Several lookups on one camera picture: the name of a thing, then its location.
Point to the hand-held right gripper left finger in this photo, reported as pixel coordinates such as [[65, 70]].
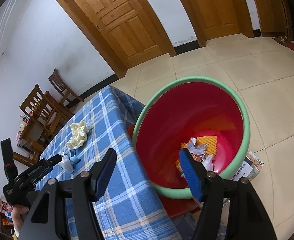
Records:
[[104, 177]]

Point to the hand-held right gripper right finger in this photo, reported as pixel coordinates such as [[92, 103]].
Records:
[[190, 173]]

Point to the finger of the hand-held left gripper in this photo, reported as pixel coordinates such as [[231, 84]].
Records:
[[56, 160]]

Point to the white tissue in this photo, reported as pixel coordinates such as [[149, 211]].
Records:
[[195, 147]]

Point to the red bin with green rim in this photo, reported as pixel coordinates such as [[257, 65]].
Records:
[[177, 120]]

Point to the person's left hand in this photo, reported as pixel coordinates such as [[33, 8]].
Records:
[[19, 216]]

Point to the light blue plastic tool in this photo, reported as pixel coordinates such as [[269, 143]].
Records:
[[74, 158]]

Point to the wooden chair with curved back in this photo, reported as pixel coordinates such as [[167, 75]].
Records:
[[24, 158]]

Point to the cluttered wooden shelf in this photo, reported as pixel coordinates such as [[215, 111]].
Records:
[[5, 212]]

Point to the crumpled pale yellow paper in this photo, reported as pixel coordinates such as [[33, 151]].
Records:
[[78, 135]]

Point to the wooden dining table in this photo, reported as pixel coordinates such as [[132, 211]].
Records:
[[34, 132]]

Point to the blue plaid tablecloth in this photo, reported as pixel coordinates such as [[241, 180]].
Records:
[[116, 135]]

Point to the pale bag on dining table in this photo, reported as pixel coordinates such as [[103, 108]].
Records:
[[23, 125]]

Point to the large wooden slat-back chair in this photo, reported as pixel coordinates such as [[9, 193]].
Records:
[[40, 110]]

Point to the printed paper package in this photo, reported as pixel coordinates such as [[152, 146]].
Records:
[[252, 166]]

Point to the small wooden slat-back chair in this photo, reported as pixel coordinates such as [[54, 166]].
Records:
[[61, 87]]

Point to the wooden panel door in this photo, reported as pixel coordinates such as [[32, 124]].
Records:
[[116, 22], [272, 12], [212, 7]]

